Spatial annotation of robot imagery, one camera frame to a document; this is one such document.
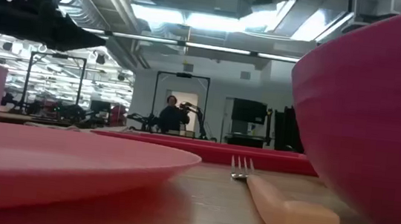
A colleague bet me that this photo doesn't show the beige cloth napkin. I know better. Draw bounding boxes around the beige cloth napkin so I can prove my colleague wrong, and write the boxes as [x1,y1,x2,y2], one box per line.
[23,119,92,134]

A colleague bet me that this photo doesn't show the pink plastic plate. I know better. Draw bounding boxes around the pink plastic plate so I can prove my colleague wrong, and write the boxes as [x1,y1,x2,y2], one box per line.
[0,122,205,224]

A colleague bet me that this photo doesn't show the fork with orange handle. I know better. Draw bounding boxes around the fork with orange handle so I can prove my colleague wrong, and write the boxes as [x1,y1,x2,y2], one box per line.
[224,154,347,224]

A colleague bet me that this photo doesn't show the magenta plastic bowl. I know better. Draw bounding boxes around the magenta plastic bowl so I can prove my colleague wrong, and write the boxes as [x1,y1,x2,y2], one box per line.
[276,0,401,224]

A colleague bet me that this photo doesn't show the red plastic tray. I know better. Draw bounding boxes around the red plastic tray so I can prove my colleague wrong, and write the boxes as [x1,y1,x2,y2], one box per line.
[87,127,321,177]

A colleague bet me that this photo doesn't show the distant robot station arms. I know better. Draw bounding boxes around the distant robot station arms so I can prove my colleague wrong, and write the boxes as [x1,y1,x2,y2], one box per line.
[0,91,94,124]

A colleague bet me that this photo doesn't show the person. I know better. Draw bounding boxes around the person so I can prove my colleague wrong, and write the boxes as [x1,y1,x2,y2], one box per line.
[156,93,192,136]

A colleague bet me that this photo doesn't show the long ceiling light strip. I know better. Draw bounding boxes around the long ceiling light strip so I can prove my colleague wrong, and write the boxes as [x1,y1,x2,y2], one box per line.
[80,27,301,64]

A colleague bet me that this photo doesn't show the grey ceiling box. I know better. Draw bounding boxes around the grey ceiling box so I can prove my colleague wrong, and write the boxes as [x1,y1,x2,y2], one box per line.
[213,0,241,15]

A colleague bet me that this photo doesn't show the black curtain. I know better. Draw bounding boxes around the black curtain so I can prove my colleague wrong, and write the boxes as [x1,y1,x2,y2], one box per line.
[270,104,309,154]

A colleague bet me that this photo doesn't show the black distant station frame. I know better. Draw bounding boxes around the black distant station frame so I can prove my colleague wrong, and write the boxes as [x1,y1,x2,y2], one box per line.
[19,50,88,119]
[149,70,212,140]

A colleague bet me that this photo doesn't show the black wall monitor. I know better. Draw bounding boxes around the black wall monitor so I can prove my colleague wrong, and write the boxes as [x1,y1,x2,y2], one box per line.
[230,98,269,126]

